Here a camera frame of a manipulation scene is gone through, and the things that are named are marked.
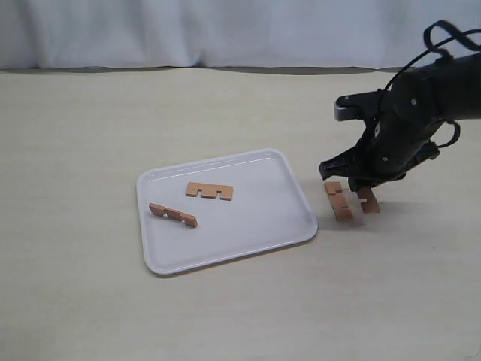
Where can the white backdrop cloth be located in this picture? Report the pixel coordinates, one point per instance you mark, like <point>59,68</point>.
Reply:
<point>218,34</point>

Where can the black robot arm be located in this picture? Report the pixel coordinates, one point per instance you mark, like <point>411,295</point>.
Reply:
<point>470,91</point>

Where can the white plastic tray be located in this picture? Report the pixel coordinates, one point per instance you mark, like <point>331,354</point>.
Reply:
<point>268,211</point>

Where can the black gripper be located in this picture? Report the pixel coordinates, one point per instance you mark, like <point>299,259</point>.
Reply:
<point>399,124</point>

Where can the wooden notched piece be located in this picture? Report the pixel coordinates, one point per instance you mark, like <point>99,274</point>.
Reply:
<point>338,201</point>
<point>209,191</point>
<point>368,200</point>
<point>173,214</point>

